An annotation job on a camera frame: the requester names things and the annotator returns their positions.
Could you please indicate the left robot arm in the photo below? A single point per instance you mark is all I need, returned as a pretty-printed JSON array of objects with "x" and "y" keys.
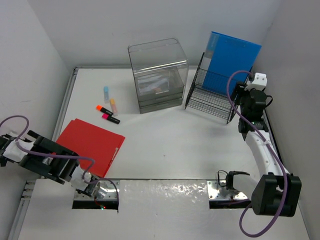
[{"x": 60, "y": 170}]

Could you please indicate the clear plastic drawer organizer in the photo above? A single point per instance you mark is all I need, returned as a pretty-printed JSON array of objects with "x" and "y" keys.
[{"x": 160, "y": 70}]

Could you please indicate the pink black highlighter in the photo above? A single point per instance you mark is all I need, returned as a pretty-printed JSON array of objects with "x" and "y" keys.
[{"x": 111, "y": 118}]

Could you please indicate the red folder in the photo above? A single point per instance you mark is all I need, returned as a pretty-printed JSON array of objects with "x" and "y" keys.
[{"x": 88, "y": 140}]

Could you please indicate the orange black highlighter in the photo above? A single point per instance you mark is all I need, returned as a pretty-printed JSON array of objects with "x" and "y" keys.
[{"x": 104, "y": 110}]

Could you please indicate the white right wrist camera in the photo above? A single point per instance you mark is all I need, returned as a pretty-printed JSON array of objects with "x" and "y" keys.
[{"x": 259, "y": 82}]

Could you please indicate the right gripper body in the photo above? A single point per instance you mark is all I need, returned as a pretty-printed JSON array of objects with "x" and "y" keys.
[{"x": 243, "y": 109}]

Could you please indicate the blue cap clear marker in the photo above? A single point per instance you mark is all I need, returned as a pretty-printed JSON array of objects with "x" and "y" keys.
[{"x": 106, "y": 94}]

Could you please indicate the white front cover panel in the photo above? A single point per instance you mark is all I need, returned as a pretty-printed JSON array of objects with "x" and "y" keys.
[{"x": 148, "y": 210}]

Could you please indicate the aluminium table frame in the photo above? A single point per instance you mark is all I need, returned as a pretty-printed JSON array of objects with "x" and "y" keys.
[{"x": 173, "y": 144}]

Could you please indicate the orange cap clear marker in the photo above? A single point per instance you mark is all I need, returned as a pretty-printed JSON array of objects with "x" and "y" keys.
[{"x": 113, "y": 107}]

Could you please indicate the black wire mesh rack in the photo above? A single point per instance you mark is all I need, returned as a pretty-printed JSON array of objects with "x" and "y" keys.
[{"x": 207, "y": 93}]

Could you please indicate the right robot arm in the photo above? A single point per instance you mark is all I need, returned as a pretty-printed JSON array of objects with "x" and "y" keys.
[{"x": 266, "y": 194}]

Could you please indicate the blue folder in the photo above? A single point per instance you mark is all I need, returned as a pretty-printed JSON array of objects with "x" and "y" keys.
[{"x": 223, "y": 56}]

